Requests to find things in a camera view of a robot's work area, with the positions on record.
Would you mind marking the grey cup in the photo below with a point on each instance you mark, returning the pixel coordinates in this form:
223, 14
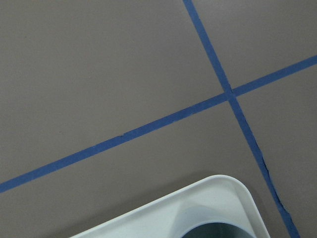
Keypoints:
203, 222

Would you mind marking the cream plastic tray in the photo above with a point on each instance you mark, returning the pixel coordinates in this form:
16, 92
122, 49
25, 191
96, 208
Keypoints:
227, 196

